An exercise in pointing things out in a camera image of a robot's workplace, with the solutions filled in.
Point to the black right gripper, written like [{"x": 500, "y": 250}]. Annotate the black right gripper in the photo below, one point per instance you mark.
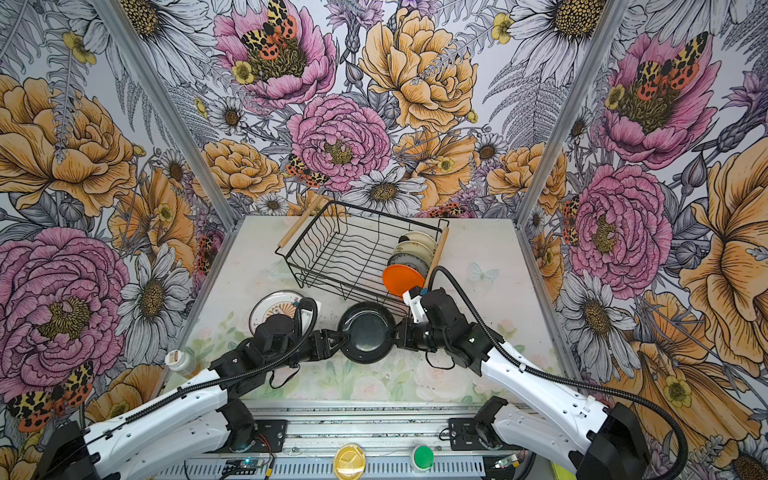
[{"x": 405, "y": 328}]

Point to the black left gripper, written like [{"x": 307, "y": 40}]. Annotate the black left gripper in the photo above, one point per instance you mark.
[{"x": 325, "y": 351}]

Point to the black small plate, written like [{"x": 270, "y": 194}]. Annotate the black small plate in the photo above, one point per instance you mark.
[{"x": 369, "y": 327}]

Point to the white plate orange pattern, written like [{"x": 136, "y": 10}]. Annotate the white plate orange pattern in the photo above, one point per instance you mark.
[{"x": 283, "y": 302}]

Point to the black wire dish rack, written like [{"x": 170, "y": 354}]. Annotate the black wire dish rack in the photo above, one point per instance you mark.
[{"x": 344, "y": 249}]

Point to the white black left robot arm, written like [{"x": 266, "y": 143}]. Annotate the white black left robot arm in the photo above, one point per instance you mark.
[{"x": 203, "y": 415}]

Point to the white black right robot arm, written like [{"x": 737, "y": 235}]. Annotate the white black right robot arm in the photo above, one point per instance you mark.
[{"x": 571, "y": 429}]

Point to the orange small plate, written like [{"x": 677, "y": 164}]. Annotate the orange small plate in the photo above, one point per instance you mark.
[{"x": 399, "y": 278}]

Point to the dark grey small plate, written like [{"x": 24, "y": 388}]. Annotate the dark grey small plate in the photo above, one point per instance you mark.
[{"x": 409, "y": 260}]

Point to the beige small plate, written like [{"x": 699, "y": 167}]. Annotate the beige small plate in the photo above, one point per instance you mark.
[{"x": 415, "y": 248}]

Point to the cream small plate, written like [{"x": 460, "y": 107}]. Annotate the cream small plate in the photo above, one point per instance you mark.
[{"x": 420, "y": 237}]

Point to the gold round button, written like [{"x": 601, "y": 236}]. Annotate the gold round button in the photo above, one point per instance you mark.
[{"x": 349, "y": 462}]

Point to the green round button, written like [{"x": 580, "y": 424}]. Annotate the green round button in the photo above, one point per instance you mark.
[{"x": 422, "y": 458}]

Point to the small white jar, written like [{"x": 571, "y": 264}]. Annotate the small white jar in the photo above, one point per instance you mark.
[{"x": 180, "y": 362}]

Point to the small circuit board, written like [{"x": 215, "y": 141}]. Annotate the small circuit board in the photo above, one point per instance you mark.
[{"x": 245, "y": 466}]

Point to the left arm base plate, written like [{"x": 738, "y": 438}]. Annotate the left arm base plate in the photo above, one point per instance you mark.
[{"x": 265, "y": 436}]

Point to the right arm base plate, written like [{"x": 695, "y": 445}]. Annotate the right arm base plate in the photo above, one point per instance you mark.
[{"x": 467, "y": 434}]

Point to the aluminium corner post left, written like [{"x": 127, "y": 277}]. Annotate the aluminium corner post left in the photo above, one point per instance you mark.
[{"x": 128, "y": 42}]

